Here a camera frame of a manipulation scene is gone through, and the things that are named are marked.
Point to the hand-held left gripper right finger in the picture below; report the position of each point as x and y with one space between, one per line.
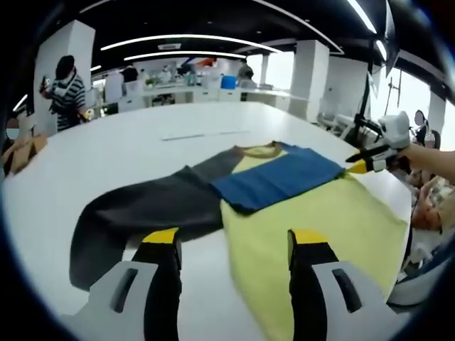
313 302

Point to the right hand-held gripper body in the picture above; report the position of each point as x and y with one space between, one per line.
396 131

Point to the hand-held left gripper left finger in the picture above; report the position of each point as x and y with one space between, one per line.
156 302

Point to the yellow blue grey garment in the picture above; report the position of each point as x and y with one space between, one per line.
302 199

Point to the black stand pole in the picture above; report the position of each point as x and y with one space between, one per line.
364 99

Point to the white mesh office chair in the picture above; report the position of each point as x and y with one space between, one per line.
426 280

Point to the blue plastic bin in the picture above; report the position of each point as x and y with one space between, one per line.
228 82

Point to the white lab counter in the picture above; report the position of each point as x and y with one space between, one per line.
206 95

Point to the brown cardboard box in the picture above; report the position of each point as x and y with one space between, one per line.
28 149

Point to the long ceiling light strip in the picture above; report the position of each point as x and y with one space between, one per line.
185 54
192 37

